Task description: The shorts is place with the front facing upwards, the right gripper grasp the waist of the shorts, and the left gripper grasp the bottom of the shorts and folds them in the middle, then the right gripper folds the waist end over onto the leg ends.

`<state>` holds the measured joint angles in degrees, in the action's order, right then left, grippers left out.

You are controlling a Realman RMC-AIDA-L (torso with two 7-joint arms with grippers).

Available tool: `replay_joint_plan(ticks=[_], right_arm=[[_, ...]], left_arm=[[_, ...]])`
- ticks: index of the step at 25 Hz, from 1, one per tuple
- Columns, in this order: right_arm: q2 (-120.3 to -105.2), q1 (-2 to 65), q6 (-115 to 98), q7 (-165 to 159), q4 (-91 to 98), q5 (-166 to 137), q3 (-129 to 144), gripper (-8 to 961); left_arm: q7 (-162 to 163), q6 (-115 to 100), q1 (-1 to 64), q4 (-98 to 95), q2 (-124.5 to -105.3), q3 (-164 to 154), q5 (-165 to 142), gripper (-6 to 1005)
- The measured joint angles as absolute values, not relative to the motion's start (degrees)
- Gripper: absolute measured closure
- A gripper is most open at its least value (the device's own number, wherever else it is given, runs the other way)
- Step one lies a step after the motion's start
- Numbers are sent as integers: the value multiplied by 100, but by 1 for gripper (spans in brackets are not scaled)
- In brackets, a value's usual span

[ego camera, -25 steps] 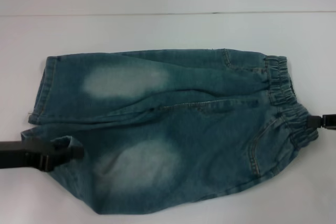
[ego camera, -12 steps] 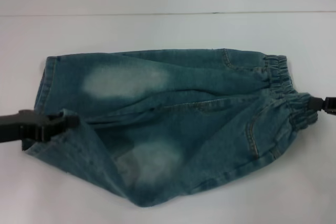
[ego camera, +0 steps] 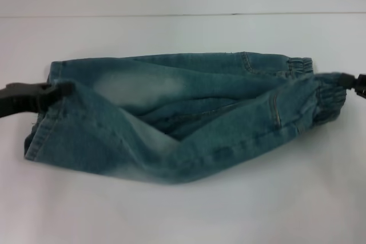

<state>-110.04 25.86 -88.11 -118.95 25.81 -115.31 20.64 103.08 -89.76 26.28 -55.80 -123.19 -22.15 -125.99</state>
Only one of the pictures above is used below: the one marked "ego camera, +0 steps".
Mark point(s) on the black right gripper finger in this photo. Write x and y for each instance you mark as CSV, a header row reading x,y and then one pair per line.
x,y
346,81

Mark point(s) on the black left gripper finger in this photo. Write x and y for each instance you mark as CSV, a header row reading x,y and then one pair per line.
x,y
28,88
23,104

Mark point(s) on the blue denim shorts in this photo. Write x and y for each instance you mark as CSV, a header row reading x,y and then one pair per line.
x,y
200,129

